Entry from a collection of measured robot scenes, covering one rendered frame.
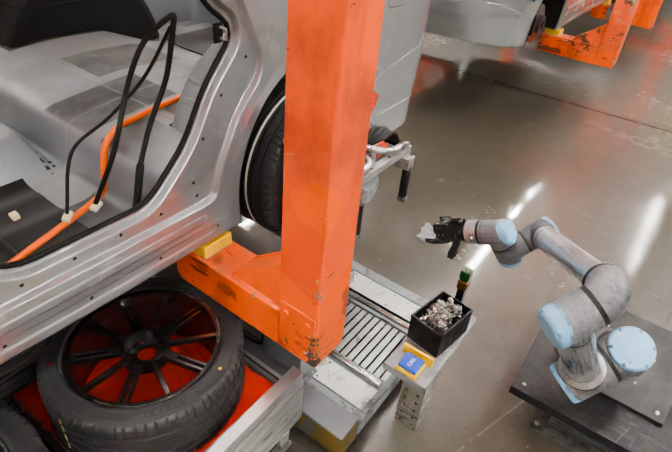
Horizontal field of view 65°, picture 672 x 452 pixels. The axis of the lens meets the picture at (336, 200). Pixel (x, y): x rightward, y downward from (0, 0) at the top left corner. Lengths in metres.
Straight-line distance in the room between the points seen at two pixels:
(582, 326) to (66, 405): 1.47
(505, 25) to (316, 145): 3.23
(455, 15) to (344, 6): 3.19
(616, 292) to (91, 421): 1.49
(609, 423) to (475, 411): 0.53
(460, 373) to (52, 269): 1.76
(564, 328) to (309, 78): 0.90
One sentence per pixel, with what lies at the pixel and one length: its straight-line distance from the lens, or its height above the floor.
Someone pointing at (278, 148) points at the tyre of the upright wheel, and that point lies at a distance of 1.88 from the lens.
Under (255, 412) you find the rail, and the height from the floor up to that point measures 0.39.
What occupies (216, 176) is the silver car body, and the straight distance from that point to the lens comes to 1.81.
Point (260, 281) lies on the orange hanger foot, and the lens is 1.77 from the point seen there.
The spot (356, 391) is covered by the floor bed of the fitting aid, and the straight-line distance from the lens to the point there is 2.31.
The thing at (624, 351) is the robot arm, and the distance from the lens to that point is 2.08.
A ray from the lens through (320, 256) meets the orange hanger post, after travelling 1.46.
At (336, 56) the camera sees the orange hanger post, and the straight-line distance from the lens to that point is 1.18.
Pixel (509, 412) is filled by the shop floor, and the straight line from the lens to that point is 2.52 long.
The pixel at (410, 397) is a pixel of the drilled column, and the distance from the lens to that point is 2.21.
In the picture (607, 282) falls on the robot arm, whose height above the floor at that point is 1.06.
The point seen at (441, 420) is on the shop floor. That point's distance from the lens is 2.40.
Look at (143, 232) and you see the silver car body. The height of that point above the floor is 0.92.
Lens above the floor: 1.93
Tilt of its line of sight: 34 degrees down
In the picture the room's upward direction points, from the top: 5 degrees clockwise
